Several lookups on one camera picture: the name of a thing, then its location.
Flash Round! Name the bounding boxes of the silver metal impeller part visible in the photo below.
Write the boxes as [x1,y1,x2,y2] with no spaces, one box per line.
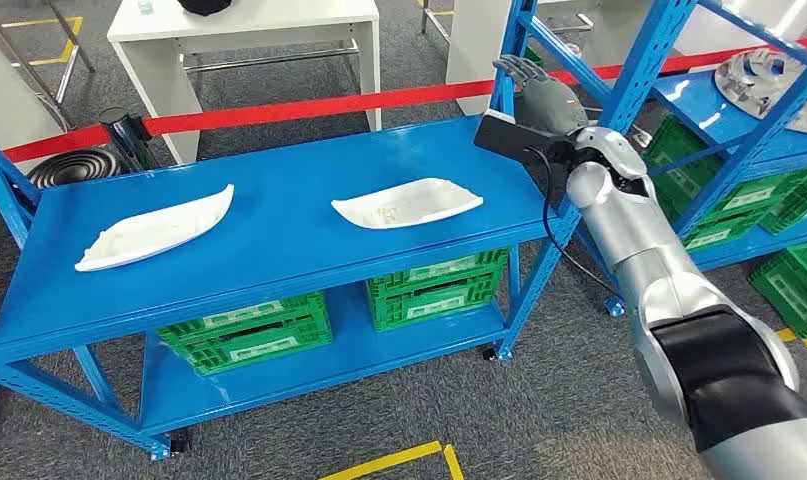
[714,47,807,137]

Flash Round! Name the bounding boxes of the black ribbed round base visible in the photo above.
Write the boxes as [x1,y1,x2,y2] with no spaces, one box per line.
[26,146,123,190]

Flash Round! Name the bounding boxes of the low blue shelf cart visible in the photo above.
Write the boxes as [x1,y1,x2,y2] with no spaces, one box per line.
[0,0,580,463]

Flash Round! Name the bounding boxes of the tall blue shelf rack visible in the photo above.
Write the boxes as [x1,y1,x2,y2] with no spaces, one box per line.
[518,0,807,319]

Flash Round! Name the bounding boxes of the black rounded object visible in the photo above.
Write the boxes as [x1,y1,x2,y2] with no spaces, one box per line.
[177,0,234,17]

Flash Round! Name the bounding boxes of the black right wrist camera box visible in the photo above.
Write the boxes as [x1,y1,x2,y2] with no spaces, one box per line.
[473,109,580,167]

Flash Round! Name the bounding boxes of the long red barrier belt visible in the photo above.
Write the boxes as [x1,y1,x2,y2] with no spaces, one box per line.
[141,36,807,138]

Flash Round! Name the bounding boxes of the white curved molded part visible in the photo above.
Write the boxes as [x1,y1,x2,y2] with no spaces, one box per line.
[74,184,235,274]
[330,177,484,231]

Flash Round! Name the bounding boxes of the black stanchion post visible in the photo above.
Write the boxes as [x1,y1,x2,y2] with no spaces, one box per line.
[98,107,159,174]

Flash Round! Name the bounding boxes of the short red barrier belt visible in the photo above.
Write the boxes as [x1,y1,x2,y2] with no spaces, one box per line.
[2,124,113,165]

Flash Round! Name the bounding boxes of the white table with steel bars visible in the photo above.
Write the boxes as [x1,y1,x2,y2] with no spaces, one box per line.
[106,0,382,166]

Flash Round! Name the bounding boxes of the white desk with steel frame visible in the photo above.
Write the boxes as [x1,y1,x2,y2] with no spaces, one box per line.
[0,0,96,175]

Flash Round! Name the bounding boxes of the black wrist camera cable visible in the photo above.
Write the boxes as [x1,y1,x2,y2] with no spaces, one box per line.
[525,145,620,296]

